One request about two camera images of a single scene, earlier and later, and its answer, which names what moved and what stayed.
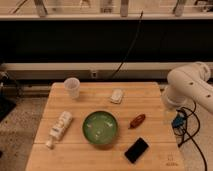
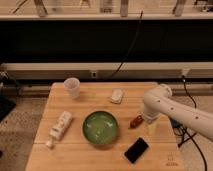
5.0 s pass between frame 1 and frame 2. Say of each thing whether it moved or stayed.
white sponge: stayed
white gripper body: moved
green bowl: stayed
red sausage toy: stayed
